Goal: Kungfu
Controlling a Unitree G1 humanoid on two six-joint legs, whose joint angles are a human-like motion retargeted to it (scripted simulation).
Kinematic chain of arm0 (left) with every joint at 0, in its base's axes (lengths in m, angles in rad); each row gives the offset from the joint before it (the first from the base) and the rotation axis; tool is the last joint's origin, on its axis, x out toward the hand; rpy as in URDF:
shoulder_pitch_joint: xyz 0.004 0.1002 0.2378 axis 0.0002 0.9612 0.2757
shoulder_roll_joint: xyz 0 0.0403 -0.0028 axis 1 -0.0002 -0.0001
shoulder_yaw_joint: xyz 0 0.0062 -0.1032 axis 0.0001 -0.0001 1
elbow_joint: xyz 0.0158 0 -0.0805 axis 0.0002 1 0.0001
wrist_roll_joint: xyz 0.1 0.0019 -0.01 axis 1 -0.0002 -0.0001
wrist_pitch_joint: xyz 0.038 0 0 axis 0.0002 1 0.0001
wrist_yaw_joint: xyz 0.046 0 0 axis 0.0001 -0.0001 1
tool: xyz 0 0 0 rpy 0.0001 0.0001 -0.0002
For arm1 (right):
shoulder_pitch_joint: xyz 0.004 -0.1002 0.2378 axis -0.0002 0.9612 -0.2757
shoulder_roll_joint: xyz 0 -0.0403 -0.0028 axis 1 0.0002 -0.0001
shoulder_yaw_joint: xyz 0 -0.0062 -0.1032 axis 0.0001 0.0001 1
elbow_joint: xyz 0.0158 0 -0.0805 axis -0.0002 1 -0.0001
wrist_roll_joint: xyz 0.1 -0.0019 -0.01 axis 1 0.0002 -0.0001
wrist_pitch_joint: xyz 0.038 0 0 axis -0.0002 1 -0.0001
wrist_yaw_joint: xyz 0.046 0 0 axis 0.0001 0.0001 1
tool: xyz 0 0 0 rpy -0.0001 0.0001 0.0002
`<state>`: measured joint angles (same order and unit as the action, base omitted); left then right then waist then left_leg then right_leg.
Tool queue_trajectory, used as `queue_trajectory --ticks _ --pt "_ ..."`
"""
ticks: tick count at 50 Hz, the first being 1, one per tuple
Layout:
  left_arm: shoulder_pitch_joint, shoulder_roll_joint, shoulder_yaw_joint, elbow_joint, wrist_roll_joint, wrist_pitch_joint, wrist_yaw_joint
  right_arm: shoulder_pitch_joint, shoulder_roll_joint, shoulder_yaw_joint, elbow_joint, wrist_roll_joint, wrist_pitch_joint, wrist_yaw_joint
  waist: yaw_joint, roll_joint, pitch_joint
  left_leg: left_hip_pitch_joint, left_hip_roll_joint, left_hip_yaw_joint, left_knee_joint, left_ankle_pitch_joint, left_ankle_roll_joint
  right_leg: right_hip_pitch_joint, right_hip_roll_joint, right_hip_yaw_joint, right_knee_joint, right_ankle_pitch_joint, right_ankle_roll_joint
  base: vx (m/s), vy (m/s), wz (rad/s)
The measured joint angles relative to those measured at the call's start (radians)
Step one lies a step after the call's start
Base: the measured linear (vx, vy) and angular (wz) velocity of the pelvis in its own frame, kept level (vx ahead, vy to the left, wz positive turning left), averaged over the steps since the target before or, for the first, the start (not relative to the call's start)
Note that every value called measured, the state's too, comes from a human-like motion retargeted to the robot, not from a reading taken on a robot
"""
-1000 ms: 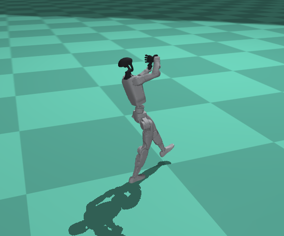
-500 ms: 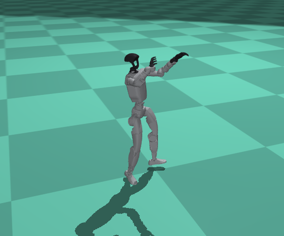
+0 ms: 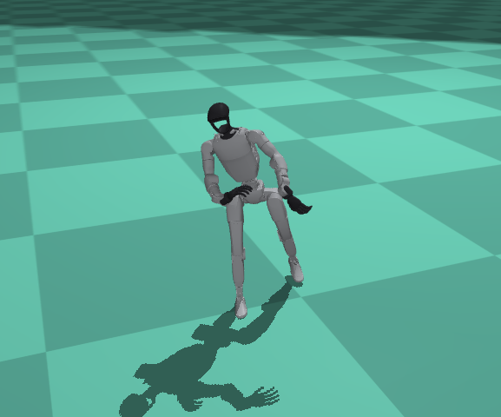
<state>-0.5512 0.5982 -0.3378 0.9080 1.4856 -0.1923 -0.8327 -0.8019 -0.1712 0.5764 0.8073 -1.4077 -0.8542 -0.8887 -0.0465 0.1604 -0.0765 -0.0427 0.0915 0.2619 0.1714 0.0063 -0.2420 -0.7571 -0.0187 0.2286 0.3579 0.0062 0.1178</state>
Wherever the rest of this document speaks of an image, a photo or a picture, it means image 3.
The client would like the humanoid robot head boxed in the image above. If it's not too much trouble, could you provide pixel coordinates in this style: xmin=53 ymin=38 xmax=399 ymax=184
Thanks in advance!
xmin=208 ymin=103 xmax=239 ymax=140

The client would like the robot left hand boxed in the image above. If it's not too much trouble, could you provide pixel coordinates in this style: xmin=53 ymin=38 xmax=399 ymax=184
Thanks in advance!
xmin=282 ymin=185 xmax=312 ymax=215

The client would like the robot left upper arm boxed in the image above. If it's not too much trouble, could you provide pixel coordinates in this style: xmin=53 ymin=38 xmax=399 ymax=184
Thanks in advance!
xmin=245 ymin=129 xmax=280 ymax=169

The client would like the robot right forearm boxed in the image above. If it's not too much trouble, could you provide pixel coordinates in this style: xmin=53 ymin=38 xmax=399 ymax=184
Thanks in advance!
xmin=204 ymin=175 xmax=228 ymax=206

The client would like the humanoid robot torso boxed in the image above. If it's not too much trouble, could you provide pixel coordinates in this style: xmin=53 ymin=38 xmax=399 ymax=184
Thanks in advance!
xmin=213 ymin=127 xmax=266 ymax=204

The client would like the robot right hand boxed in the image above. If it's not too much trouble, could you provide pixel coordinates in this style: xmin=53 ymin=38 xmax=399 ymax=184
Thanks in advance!
xmin=220 ymin=185 xmax=252 ymax=205

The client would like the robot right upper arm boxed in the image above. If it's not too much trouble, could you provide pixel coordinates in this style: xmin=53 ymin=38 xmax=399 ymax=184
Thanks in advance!
xmin=201 ymin=139 xmax=219 ymax=184

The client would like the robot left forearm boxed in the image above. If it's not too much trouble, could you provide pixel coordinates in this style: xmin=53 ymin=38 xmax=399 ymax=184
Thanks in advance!
xmin=274 ymin=154 xmax=290 ymax=196

